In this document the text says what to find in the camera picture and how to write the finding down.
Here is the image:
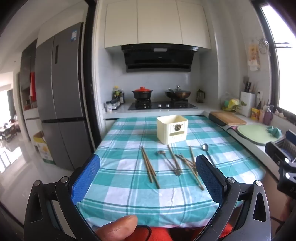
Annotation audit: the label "green round cutting board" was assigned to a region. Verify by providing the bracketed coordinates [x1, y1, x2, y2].
[237, 124, 285, 146]

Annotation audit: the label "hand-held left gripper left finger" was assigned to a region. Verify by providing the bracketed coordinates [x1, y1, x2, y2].
[24, 153, 100, 241]

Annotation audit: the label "white knife block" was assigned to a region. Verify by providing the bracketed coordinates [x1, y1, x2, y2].
[239, 81, 256, 117]

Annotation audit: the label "purple soap dispenser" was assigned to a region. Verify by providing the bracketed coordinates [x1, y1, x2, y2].
[263, 105, 273, 126]

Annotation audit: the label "person's left hand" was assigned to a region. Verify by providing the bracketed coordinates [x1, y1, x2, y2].
[95, 215, 138, 241]

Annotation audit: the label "teal checked tablecloth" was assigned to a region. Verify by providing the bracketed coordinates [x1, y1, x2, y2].
[75, 115, 266, 229]

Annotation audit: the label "steel spoon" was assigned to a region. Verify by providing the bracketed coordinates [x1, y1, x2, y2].
[202, 143, 214, 166]
[157, 150, 181, 176]

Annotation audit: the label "teal dish cloth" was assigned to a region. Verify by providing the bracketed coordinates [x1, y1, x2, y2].
[266, 126, 283, 139]

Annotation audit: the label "red clothing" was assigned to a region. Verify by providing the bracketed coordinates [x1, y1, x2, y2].
[148, 221, 234, 241]

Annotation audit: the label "grey refrigerator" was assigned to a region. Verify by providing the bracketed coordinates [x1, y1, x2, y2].
[35, 22, 93, 171]

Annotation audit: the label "red hanging cloth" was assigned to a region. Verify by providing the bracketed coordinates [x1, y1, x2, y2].
[29, 72, 37, 102]

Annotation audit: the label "black clay pot red lid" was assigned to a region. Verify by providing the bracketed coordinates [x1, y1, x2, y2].
[132, 87, 152, 101]

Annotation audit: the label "white wall cabinets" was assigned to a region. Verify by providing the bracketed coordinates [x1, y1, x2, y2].
[104, 0, 212, 49]

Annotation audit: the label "black cable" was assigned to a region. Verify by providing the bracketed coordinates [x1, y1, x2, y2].
[136, 225, 153, 241]

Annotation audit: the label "dining furniture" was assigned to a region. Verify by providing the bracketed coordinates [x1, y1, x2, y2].
[0, 118, 19, 142]

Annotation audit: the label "yellow cardboard box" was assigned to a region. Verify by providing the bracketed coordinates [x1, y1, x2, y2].
[33, 131, 56, 165]

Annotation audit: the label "black range hood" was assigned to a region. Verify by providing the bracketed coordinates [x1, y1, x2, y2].
[121, 44, 199, 73]

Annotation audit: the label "wooden shelf cabinet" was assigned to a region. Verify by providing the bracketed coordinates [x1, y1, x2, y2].
[19, 39, 40, 112]

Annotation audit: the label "yellow hanging towel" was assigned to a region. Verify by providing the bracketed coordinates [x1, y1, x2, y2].
[248, 44, 261, 71]

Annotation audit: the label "wooden cutting board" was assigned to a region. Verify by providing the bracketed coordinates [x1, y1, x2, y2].
[209, 111, 247, 127]

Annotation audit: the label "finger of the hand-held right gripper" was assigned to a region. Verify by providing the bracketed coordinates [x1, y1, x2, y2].
[276, 159, 296, 198]

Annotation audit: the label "glass pot lid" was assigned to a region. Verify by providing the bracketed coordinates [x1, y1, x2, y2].
[168, 85, 186, 93]

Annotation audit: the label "cream plastic utensil holder box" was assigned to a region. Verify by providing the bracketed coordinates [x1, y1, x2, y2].
[157, 115, 188, 145]

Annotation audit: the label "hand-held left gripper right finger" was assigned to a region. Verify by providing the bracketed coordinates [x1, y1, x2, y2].
[196, 154, 272, 241]

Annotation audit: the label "black wok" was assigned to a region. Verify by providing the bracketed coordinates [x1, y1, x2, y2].
[165, 90, 192, 101]

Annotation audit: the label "black gas stove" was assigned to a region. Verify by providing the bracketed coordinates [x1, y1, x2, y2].
[128, 100, 199, 111]

